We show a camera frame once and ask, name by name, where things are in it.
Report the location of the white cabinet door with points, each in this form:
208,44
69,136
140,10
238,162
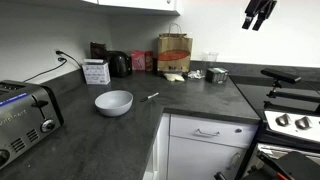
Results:
200,160

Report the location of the black white stove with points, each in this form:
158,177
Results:
283,110

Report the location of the white drawer front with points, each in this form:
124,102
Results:
210,130

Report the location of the white wall outlet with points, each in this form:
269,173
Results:
57,56

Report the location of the black box with labels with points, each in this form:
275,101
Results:
216,75

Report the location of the pink box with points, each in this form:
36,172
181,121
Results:
138,60

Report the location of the red orange box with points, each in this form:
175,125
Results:
149,61

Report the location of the black electric kettle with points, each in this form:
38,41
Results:
119,64

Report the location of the black silver toaster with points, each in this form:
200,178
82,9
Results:
23,116

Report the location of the black bar camera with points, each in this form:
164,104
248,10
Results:
280,75

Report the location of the crumpled clear plastic wrap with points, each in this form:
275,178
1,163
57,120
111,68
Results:
196,74

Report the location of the brown paper shopping bag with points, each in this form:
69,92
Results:
174,53

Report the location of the silver stove knob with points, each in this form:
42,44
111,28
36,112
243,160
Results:
303,123
283,120

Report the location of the black device with orange part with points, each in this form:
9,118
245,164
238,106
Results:
286,168

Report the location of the black camera stand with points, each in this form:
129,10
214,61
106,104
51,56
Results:
290,96

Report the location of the black and white marker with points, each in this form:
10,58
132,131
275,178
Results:
149,97

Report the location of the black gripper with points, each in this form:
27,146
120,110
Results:
261,6

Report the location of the pale yellow flat packet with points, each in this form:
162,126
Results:
173,77

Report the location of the grey bowl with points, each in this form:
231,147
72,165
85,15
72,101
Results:
113,102

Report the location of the white printed cardboard box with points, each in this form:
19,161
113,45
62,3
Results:
96,72

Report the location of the white upper cabinet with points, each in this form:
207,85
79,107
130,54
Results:
133,4

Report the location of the dark brown coffee bag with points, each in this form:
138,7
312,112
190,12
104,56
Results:
98,50

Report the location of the clear plastic cup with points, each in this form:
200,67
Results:
210,60

